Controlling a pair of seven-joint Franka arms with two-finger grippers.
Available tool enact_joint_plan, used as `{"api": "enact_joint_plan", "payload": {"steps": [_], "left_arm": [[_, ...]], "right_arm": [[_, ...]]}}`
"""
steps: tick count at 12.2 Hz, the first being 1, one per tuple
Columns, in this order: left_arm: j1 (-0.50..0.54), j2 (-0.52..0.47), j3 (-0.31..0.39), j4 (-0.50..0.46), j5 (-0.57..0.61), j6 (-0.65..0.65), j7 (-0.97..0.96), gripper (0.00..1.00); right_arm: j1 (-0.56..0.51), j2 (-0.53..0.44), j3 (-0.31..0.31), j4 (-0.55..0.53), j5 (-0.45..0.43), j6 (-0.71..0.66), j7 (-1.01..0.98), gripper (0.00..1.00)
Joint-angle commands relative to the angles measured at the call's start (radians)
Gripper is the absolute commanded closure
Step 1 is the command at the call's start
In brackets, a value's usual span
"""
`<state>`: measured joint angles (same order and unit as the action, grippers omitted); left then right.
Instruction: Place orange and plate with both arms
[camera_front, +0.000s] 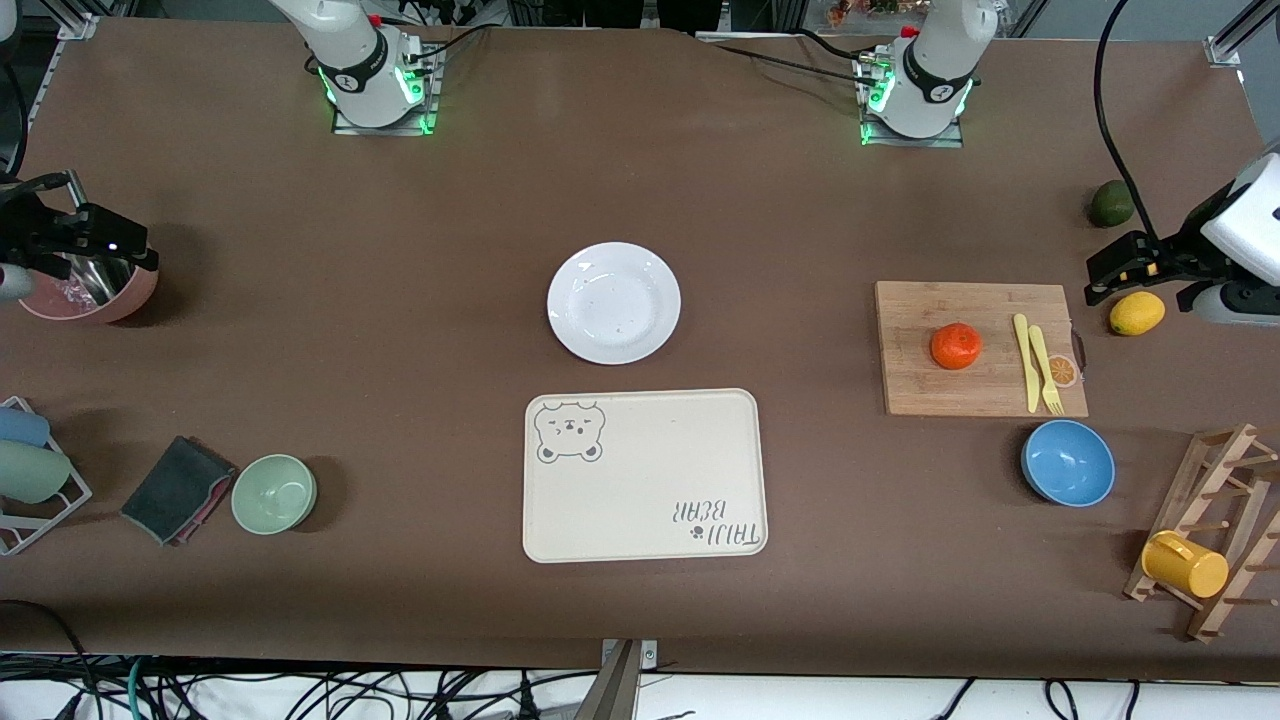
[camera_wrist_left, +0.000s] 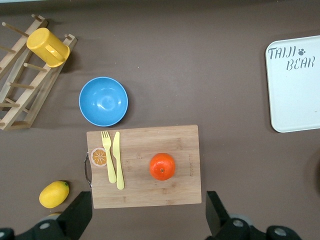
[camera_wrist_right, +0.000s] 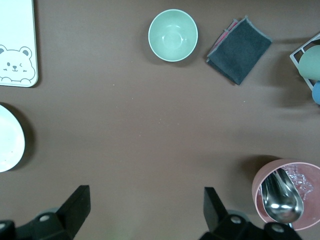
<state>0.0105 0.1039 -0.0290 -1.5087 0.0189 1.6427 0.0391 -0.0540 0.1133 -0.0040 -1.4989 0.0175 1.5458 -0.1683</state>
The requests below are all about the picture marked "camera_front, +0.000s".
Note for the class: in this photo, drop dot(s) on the aluminium frame profile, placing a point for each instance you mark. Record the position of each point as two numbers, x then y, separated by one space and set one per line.
1240 35
78 20

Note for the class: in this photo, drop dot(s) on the pale green bowl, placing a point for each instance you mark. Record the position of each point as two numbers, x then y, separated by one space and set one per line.
273 494

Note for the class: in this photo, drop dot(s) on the white round plate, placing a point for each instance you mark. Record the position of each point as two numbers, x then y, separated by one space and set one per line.
613 303

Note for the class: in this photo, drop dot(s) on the wooden peg rack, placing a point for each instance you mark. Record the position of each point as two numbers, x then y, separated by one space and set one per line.
1225 600

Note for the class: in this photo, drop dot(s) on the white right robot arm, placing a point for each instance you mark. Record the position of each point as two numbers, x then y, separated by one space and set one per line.
350 60

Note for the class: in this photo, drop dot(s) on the yellow plastic fork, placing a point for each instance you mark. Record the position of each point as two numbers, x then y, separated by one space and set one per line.
1043 365

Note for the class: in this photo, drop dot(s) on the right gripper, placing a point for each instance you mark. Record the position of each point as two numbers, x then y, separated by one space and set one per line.
40 229

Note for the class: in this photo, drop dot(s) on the wooden cutting board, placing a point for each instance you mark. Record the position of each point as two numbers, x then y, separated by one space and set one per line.
915 380

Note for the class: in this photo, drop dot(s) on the pale green cup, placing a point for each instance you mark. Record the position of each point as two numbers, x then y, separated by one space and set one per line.
30 472

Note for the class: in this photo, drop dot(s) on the cream tray with bear print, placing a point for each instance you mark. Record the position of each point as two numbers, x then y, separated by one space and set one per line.
645 475

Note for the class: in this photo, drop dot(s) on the yellow plastic knife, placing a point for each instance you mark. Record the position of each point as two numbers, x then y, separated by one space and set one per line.
1027 360

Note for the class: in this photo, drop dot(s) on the blue bowl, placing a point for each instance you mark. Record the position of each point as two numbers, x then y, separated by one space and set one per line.
1068 463

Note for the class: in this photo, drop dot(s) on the yellow mug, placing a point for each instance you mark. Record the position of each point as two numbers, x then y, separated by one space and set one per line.
1185 566

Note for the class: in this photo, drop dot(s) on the metal scoop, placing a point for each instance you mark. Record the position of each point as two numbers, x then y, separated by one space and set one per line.
95 285

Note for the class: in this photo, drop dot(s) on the dark grey folded cloth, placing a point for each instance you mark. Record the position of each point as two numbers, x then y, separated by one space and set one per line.
172 488

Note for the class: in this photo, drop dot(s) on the pink bowl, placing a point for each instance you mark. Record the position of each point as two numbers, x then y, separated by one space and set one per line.
125 300

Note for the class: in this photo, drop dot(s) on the green avocado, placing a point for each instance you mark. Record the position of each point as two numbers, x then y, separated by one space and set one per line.
1111 204

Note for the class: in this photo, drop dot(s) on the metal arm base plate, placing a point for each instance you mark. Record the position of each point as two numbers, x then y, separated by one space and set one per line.
385 131
910 142

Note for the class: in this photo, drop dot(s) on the light blue cup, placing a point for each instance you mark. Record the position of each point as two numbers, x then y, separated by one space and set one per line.
22 427

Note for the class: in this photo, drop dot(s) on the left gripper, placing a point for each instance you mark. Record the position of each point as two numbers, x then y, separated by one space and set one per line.
1178 252

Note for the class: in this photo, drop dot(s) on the yellow lemon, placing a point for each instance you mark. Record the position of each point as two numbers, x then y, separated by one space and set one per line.
1137 314

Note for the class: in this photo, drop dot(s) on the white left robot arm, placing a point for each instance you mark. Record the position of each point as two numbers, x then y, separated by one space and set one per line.
935 60

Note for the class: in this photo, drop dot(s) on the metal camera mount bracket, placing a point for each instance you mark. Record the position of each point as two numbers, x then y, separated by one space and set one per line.
625 680

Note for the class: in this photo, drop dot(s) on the orange fruit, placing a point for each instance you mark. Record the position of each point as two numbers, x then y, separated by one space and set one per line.
956 346

